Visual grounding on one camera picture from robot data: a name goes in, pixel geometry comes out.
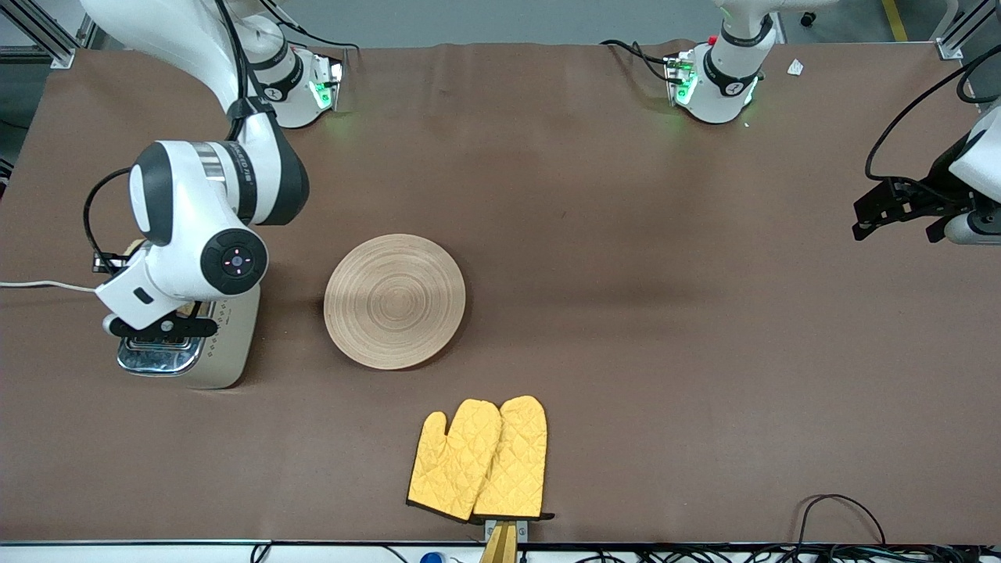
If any small grey metal bracket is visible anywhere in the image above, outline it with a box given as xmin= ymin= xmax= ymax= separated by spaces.
xmin=483 ymin=518 xmax=529 ymax=544

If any black base cable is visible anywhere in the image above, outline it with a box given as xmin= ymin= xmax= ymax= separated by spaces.
xmin=601 ymin=39 xmax=675 ymax=84
xmin=266 ymin=0 xmax=361 ymax=54

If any black cable bundle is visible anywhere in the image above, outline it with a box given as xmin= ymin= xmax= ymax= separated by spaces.
xmin=520 ymin=544 xmax=1001 ymax=563

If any black right base cable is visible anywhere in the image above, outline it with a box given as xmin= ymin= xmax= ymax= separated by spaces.
xmin=266 ymin=0 xmax=361 ymax=54

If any looped black cable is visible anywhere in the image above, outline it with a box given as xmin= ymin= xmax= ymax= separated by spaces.
xmin=796 ymin=494 xmax=888 ymax=548

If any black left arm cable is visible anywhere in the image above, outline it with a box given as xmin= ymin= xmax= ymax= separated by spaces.
xmin=864 ymin=47 xmax=1001 ymax=185

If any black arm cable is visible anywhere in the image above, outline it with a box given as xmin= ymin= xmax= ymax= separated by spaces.
xmin=83 ymin=0 xmax=260 ymax=271
xmin=864 ymin=47 xmax=1001 ymax=185

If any brown table cover cloth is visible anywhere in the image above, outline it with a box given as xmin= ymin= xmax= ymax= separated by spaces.
xmin=0 ymin=39 xmax=1001 ymax=546

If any yellow wooden stick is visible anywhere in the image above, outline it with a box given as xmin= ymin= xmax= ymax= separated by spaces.
xmin=479 ymin=522 xmax=518 ymax=563

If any yellow quilted oven mitt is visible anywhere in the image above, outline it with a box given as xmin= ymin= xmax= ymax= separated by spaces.
xmin=406 ymin=399 xmax=503 ymax=523
xmin=472 ymin=395 xmax=556 ymax=523

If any black left base cable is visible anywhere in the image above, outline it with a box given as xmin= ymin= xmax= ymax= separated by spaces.
xmin=601 ymin=39 xmax=675 ymax=84

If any chrome and cream toaster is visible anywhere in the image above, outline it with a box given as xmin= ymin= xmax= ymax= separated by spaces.
xmin=117 ymin=249 xmax=261 ymax=390

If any white toaster power cord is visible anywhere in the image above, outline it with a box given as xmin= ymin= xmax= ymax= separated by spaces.
xmin=0 ymin=280 xmax=99 ymax=295

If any round wooden plate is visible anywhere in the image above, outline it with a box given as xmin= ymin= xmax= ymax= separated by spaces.
xmin=324 ymin=233 xmax=467 ymax=371

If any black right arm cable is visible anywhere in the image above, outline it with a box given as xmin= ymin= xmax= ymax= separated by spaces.
xmin=83 ymin=0 xmax=260 ymax=271

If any aluminium frame profile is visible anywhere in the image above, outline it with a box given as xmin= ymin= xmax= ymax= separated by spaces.
xmin=935 ymin=0 xmax=1001 ymax=61
xmin=0 ymin=0 xmax=99 ymax=70

